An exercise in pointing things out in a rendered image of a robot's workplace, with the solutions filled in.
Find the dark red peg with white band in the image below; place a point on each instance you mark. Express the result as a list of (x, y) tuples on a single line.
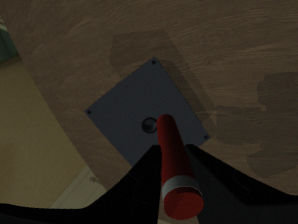
[(181, 196)]

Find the dark grey panel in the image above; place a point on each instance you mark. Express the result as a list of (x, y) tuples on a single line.
[(127, 114)]

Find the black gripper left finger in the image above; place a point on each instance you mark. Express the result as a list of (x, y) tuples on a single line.
[(133, 200)]

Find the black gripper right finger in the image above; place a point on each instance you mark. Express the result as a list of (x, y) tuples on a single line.
[(231, 197)]

